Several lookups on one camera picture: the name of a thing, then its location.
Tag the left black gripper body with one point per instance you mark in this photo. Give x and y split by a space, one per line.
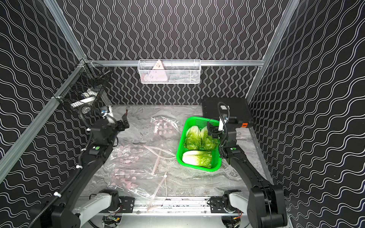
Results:
121 124

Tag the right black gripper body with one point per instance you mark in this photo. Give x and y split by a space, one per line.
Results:
218 134

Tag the green plastic basket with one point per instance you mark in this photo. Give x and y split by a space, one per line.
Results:
201 122

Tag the zip-top bag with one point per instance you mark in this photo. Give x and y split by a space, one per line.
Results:
147 185

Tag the bagged chinese cabbage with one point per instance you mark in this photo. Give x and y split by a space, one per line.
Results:
138 159
166 127

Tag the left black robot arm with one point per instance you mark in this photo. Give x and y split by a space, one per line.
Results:
61 211

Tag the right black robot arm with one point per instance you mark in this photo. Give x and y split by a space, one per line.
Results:
257 185

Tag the black tool case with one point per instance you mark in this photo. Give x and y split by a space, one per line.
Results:
236 108

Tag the white items in black basket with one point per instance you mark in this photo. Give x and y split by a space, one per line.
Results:
77 99

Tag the pink triangle card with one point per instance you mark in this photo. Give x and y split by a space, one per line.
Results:
157 74

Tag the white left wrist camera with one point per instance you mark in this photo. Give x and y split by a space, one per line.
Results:
106 111

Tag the black wire wall basket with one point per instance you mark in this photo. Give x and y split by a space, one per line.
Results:
91 75

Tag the white wire wall basket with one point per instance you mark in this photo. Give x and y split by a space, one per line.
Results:
179 71

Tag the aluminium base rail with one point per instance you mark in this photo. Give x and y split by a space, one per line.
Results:
176 205

